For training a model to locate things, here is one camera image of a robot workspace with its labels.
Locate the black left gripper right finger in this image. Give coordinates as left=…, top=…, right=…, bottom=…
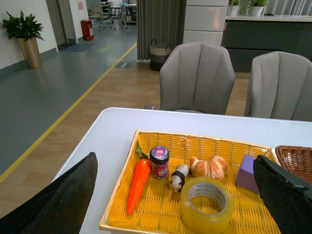
left=253, top=155, right=312, bottom=234

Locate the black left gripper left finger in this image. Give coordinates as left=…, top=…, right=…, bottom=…
left=0, top=152, right=98, bottom=234

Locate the yellow packing tape roll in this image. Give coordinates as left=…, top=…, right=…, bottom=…
left=179, top=177, right=234, bottom=234

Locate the brown wicker basket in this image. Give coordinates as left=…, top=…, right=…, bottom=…
left=275, top=145, right=312, bottom=184

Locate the yellow woven basket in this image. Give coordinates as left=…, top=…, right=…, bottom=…
left=99, top=130, right=279, bottom=234

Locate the striped laundry basket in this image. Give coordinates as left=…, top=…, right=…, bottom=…
left=149, top=39, right=172, bottom=71

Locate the purple foam cube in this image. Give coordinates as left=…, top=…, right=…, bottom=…
left=234, top=155, right=259, bottom=194

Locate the toy croissant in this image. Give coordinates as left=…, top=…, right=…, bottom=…
left=190, top=156, right=228, bottom=181

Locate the orange toy carrot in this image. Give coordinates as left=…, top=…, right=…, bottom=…
left=127, top=141, right=151, bottom=215

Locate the small red-labelled jar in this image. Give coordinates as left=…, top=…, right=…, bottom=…
left=150, top=145, right=169, bottom=179

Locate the toy panda figure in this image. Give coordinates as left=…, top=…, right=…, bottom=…
left=170, top=164, right=192, bottom=193

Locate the grey chair right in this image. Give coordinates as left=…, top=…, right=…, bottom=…
left=244, top=51, right=312, bottom=121

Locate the grey chair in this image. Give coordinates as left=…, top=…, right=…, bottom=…
left=160, top=42, right=235, bottom=115
left=244, top=51, right=312, bottom=121

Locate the grey chair left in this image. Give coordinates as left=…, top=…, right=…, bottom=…
left=160, top=42, right=235, bottom=115

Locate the dark counter with white top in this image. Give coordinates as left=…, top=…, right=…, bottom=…
left=221, top=15, right=312, bottom=73

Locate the potted plant gold pot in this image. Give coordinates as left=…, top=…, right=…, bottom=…
left=2, top=11, right=43, bottom=69

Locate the red bin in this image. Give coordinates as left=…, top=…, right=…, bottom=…
left=80, top=19, right=94, bottom=40

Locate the white potted plant right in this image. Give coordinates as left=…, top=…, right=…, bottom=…
left=248, top=0, right=267, bottom=17

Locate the white potted plant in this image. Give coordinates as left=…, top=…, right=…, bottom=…
left=248, top=0, right=267, bottom=17
left=226, top=0, right=241, bottom=16

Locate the office chair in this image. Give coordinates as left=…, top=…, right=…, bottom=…
left=89, top=5, right=104, bottom=26

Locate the white pillar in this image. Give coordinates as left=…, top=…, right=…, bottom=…
left=183, top=0, right=228, bottom=46

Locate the white potted plant left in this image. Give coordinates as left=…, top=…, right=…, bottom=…
left=226, top=0, right=241, bottom=16

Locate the grey curtain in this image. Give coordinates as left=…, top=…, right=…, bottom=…
left=136, top=0, right=186, bottom=60

